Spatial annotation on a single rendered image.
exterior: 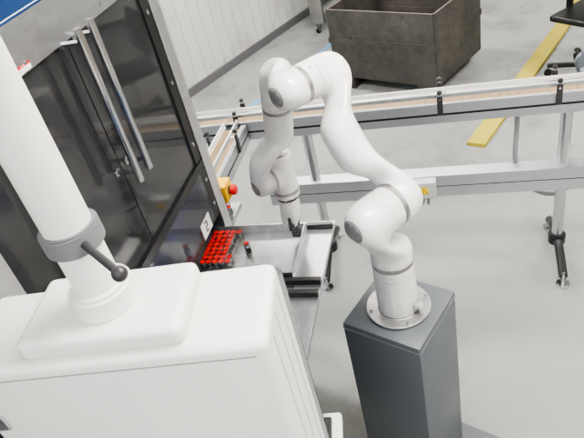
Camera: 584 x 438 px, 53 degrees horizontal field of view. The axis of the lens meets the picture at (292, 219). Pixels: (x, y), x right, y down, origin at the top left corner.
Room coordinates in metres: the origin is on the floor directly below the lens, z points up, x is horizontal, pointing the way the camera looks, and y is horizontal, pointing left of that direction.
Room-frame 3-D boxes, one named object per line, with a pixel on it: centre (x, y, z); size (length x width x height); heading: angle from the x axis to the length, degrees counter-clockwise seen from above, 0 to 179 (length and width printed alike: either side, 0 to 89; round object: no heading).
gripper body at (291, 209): (1.64, -0.01, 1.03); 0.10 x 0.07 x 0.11; 161
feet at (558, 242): (2.14, -1.25, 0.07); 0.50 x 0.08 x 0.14; 161
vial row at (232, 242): (1.65, 0.24, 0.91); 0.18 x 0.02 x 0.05; 161
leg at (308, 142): (2.52, -0.17, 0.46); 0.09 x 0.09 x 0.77; 71
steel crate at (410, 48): (4.64, -1.27, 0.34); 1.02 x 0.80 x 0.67; 46
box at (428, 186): (2.28, -0.65, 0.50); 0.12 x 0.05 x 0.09; 71
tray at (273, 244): (1.62, 0.16, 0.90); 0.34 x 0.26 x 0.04; 71
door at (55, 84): (1.16, 0.48, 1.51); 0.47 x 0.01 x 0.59; 161
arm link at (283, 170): (1.63, 0.00, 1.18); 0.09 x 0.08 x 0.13; 120
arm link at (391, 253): (1.22, -0.22, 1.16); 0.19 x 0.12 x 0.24; 121
